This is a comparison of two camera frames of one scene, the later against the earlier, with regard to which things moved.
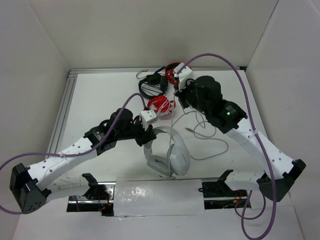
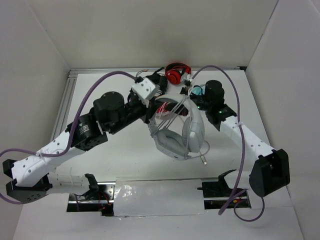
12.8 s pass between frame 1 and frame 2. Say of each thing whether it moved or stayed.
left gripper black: moved
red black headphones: stayed
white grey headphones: moved
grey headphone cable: moved
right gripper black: moved
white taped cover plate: stayed
